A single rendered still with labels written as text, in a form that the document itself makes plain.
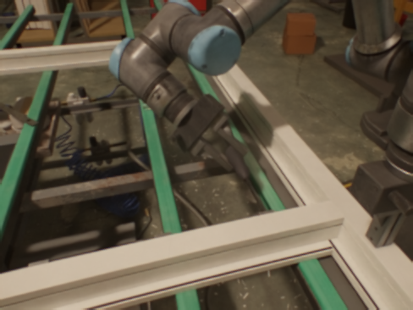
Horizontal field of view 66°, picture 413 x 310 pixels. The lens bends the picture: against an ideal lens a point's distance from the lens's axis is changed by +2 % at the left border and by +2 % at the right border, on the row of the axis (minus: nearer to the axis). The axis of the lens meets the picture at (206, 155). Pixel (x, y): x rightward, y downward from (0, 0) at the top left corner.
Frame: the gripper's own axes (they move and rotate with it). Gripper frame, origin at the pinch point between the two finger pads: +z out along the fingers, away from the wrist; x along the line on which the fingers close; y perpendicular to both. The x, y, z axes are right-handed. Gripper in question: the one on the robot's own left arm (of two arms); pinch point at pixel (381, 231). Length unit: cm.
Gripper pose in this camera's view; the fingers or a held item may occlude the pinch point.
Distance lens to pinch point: 57.6
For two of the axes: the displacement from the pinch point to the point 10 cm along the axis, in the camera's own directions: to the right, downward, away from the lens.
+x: 9.7, -1.7, 1.9
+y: 2.5, 5.9, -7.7
